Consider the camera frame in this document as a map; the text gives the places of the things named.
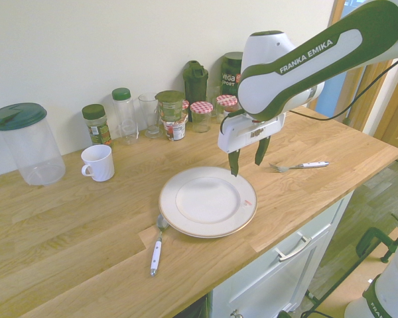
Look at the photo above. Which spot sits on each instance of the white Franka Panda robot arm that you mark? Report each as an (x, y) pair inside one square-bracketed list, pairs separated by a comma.
[(285, 86)]

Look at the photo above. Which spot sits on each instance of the small metal cabinet knob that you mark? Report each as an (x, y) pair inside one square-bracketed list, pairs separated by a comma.
[(235, 313)]

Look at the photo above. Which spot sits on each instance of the green black clamp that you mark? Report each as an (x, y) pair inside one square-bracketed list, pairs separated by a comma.
[(368, 236)]

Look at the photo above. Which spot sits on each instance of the large clear green-lidded container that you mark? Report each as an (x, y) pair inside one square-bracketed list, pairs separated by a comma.
[(33, 149)]

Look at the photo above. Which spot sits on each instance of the green-labelled plastic tub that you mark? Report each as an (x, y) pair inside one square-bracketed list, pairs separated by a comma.
[(169, 107)]

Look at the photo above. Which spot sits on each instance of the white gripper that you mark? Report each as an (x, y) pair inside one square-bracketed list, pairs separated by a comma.
[(248, 130)]

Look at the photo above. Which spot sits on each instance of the checkered-lid glass jar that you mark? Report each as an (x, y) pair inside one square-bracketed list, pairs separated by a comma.
[(201, 116), (185, 106), (225, 101)]

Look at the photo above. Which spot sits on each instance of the tall clear drinking glass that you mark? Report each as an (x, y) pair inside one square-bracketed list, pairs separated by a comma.
[(149, 109)]

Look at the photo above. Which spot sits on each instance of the wooden door frame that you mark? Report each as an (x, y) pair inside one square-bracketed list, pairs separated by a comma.
[(384, 116)]

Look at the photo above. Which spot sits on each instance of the white gold-rimmed plate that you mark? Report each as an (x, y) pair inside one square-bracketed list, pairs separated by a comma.
[(205, 202)]

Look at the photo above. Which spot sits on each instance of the clear green-capped bottle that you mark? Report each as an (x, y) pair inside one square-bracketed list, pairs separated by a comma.
[(124, 116)]

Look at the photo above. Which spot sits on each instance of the dark Vega Sport tub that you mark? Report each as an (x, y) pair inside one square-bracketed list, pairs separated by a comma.
[(230, 71)]

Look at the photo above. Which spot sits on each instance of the dark-lidded spice jar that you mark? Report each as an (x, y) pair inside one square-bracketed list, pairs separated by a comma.
[(97, 127)]

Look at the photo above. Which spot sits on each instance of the small clear glass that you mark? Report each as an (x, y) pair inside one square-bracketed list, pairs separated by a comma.
[(214, 97)]

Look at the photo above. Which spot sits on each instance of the white plastic mug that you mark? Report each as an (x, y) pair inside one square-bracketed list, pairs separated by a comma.
[(99, 164)]

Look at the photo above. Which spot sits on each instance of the white red-labelled yogurt cup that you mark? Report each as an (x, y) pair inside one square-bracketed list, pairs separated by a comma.
[(175, 130)]

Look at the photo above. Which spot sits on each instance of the dark green shaker bottle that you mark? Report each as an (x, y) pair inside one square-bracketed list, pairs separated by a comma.
[(195, 83)]

